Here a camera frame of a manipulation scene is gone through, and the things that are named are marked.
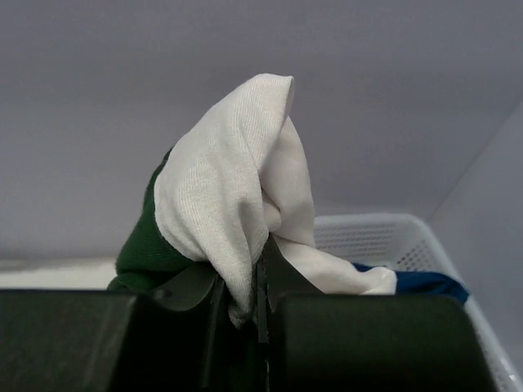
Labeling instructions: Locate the plain white t shirt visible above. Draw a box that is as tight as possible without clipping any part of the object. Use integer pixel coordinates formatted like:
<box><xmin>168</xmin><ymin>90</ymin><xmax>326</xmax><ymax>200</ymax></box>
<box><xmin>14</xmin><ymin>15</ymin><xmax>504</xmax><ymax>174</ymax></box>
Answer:
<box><xmin>154</xmin><ymin>73</ymin><xmax>397</xmax><ymax>326</ymax></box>

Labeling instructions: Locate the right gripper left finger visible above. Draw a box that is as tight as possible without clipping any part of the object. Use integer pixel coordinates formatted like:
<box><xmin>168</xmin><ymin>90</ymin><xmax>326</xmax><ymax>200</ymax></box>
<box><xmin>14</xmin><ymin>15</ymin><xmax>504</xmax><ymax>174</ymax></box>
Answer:
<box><xmin>1</xmin><ymin>264</ymin><xmax>226</xmax><ymax>391</ymax></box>

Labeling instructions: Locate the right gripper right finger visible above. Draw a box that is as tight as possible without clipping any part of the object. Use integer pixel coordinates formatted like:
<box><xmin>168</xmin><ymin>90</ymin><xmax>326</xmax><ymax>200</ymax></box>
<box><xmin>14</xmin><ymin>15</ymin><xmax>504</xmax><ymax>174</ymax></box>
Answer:
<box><xmin>257</xmin><ymin>239</ymin><xmax>499</xmax><ymax>391</ymax></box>

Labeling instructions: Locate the dark green t shirt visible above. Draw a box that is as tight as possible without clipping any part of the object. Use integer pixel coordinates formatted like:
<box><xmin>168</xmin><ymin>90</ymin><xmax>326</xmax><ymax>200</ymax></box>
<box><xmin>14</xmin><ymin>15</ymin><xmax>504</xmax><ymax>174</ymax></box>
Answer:
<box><xmin>107</xmin><ymin>154</ymin><xmax>194</xmax><ymax>292</ymax></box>

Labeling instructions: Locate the blue t shirt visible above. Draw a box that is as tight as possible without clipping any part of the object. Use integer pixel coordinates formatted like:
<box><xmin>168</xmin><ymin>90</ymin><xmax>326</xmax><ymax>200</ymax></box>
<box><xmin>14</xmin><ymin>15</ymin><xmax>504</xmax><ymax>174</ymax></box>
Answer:
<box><xmin>351</xmin><ymin>262</ymin><xmax>471</xmax><ymax>305</ymax></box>

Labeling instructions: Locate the white plastic basket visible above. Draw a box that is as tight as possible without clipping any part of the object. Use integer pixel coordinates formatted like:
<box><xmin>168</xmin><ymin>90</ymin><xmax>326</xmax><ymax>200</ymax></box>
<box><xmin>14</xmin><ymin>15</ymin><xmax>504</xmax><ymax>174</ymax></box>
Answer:
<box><xmin>315</xmin><ymin>213</ymin><xmax>522</xmax><ymax>391</ymax></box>

